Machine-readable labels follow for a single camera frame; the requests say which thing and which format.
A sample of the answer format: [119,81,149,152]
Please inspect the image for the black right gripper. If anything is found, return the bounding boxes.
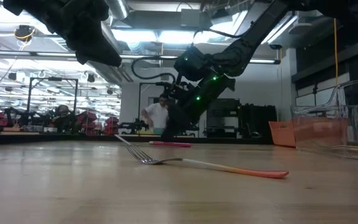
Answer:
[155,74,236,142]

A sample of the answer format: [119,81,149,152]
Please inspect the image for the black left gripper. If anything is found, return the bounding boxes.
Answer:
[2,0,122,67]

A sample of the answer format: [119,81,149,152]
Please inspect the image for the red-handled silver fork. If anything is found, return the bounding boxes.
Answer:
[149,141,193,148]

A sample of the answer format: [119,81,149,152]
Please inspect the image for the orange-handled silver fork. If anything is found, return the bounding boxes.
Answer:
[113,133,290,180]

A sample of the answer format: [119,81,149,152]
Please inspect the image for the person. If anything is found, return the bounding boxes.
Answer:
[53,104,76,133]
[140,94,169,136]

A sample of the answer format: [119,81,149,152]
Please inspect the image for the LED light bar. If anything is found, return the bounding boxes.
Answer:
[0,49,282,65]

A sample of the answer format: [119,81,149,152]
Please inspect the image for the black shelf cabinet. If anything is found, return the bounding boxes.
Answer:
[202,98,241,139]

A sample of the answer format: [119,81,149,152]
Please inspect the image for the red storage bins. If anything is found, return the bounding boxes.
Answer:
[75,110,121,136]

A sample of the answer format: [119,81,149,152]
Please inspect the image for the black case stack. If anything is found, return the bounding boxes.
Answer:
[239,104,278,139]

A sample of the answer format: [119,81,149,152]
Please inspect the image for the grey ceiling box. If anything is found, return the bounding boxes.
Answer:
[180,8,205,29]

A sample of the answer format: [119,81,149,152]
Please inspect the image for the orange plastic bin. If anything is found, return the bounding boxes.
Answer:
[268,120,298,148]

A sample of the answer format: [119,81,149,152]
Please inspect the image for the clear plastic bin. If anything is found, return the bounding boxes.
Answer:
[290,78,358,162]

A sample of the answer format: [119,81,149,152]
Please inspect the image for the black gantry frame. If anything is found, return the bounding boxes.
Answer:
[137,82,185,136]
[25,77,80,133]

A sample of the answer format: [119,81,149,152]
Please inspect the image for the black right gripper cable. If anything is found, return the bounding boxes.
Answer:
[131,55,180,82]

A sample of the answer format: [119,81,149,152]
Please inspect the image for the silver ceiling duct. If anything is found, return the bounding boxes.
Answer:
[106,0,131,21]

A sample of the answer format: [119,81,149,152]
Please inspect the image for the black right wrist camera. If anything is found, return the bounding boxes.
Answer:
[173,45,211,82]

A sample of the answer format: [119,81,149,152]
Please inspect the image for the black ceiling cable reel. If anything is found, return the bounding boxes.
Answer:
[13,24,37,44]

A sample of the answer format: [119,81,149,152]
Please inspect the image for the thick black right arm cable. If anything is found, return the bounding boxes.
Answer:
[193,20,255,40]

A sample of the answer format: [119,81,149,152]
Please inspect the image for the black aluminium rig frame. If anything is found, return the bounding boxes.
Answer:
[0,133,273,146]

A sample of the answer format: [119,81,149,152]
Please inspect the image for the yellow hanging cable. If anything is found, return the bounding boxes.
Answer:
[333,17,339,108]

